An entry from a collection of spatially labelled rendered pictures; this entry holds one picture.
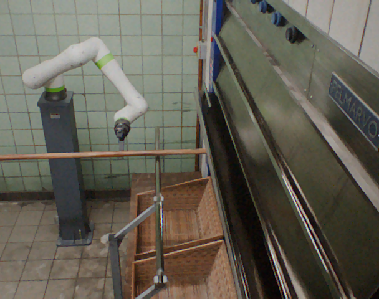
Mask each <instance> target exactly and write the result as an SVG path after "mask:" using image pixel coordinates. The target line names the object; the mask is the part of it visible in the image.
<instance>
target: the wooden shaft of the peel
mask: <svg viewBox="0 0 379 299"><path fill-rule="evenodd" d="M187 154H207V153H206V148H205V149H165V150H145V151H104V152H84V153H45V154H5V155H0V161H13V160H33V159H70V158H109V157H129V156H168V155H187Z"/></svg>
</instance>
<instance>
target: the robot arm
mask: <svg viewBox="0 0 379 299"><path fill-rule="evenodd" d="M90 60H92V62H93V63H94V64H95V65H96V66H97V67H98V68H99V69H100V71H101V73H103V74H104V76H106V77H107V78H108V79H109V81H110V82H111V83H112V84H113V86H114V87H115V88H116V89H117V90H118V92H119V93H120V95H121V96H122V97H123V99H124V100H125V101H126V103H127V106H126V107H124V108H122V109H121V110H119V111H118V112H116V114H115V116H114V122H115V124H114V127H113V129H114V132H115V135H116V137H117V138H118V143H119V151H124V143H125V137H126V136H127V135H128V134H129V132H130V129H131V128H133V127H131V126H130V125H131V124H132V123H133V122H134V121H135V120H136V119H137V118H139V117H141V116H142V115H144V114H145V113H146V112H147V111H148V102H147V101H146V100H145V99H144V98H143V97H142V96H141V95H140V94H139V93H138V91H137V90H136V88H135V87H134V86H133V85H132V83H131V82H130V81H129V79H128V78H127V76H126V75H125V74H124V72H123V70H122V69H121V67H120V66H119V64H118V62H117V60H116V59H115V58H114V56H113V55H112V53H111V52H110V51H109V49H108V48H107V46H106V45H105V44H104V43H103V41H102V40H100V39H99V38H96V37H93V38H90V39H88V40H86V41H85V42H83V43H81V44H76V45H72V46H70V47H69V48H68V49H67V50H65V51H64V52H63V53H61V54H60V55H58V56H57V57H55V58H54V59H52V60H46V61H44V62H42V63H41V64H38V65H35V66H33V67H31V68H29V69H27V70H25V71H24V73H23V75H22V81H23V82H24V84H25V86H27V87H28V88H31V89H37V88H41V87H43V86H44V87H45V90H46V92H45V95H44V99H45V100H47V101H50V102H57V101H61V100H64V99H66V98H67V93H66V91H67V88H64V74H63V73H64V72H66V71H68V70H71V69H74V68H76V67H80V66H83V65H84V64H86V63H87V62H88V61H90ZM119 140H120V141H119Z"/></svg>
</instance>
